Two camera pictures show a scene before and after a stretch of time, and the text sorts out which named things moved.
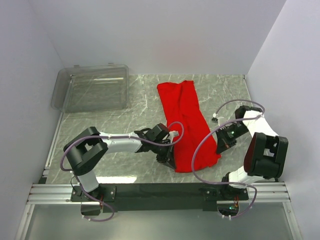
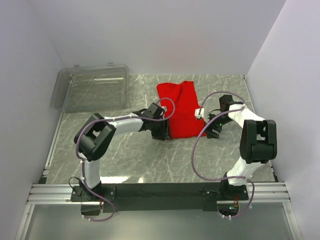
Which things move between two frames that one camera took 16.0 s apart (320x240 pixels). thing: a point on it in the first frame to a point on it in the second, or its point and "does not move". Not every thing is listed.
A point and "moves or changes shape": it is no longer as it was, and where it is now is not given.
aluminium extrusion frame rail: (47, 194) does not move
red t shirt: (180, 104) moves or changes shape
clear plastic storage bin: (91, 88) does not move
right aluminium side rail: (293, 222) does not move
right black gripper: (223, 143) to (211, 134)
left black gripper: (168, 158) to (163, 132)
